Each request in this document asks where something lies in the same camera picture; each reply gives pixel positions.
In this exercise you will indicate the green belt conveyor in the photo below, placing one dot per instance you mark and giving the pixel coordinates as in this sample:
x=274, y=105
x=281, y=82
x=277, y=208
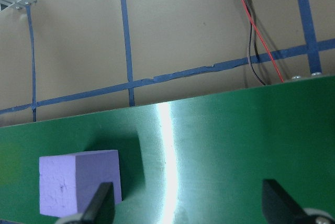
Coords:
x=235, y=143

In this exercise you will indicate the purple foam block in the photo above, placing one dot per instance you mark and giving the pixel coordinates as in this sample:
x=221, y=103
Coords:
x=65, y=182

